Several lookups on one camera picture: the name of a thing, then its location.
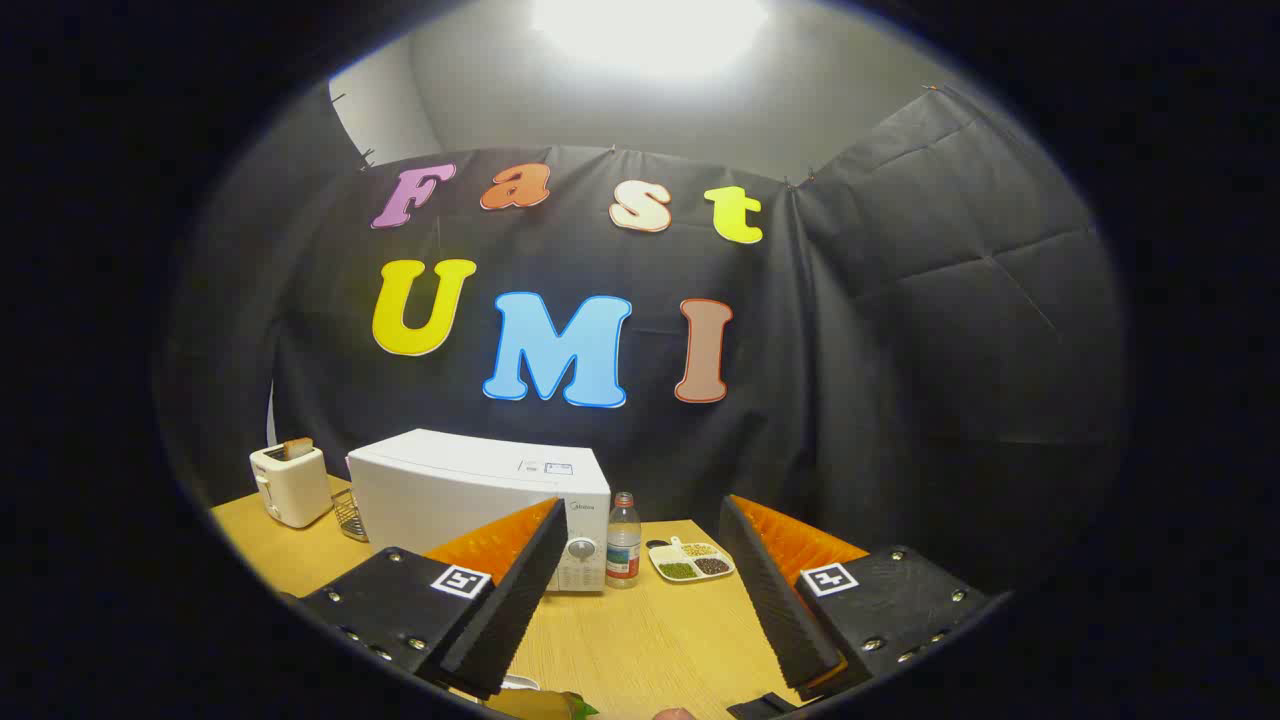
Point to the white microwave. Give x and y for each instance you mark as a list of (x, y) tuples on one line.
[(450, 490)]

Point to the toy sandwich with lettuce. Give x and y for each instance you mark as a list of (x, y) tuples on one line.
[(540, 705)]

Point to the white divided bean dish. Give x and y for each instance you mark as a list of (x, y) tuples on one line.
[(690, 560)]

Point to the toast slice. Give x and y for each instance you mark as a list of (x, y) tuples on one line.
[(298, 449)]

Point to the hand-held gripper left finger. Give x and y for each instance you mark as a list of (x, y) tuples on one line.
[(510, 620)]

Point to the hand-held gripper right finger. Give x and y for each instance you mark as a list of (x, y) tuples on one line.
[(775, 610)]

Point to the clear plastic water bottle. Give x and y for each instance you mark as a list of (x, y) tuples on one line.
[(623, 545)]

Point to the cream toaster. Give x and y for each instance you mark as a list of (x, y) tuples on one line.
[(290, 490)]

